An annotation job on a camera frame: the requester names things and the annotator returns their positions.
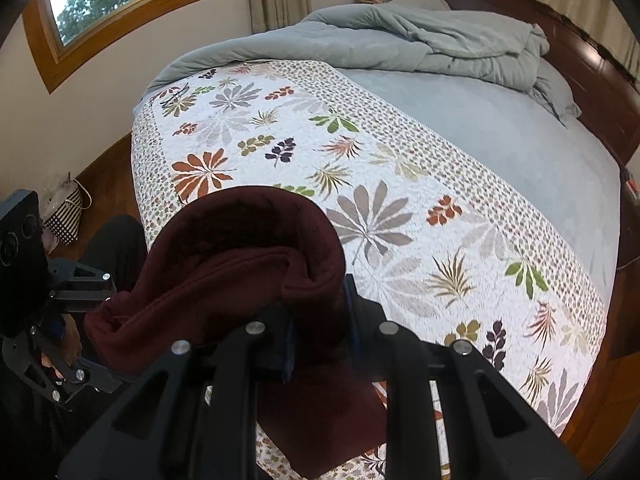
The checkered bag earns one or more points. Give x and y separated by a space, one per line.
65 220

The grey-blue comforter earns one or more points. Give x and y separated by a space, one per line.
400 35

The floral quilt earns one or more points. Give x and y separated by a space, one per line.
400 185

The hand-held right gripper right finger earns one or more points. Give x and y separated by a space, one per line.
360 325

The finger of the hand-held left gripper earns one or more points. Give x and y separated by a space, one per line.
85 280
95 380

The maroon pants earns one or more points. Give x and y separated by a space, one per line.
225 260

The light blue bed sheet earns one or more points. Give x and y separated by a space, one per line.
500 135

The person's left hand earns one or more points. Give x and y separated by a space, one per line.
72 345

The dark wooden bed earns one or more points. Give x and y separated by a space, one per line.
575 45

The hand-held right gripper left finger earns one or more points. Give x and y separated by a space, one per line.
270 332

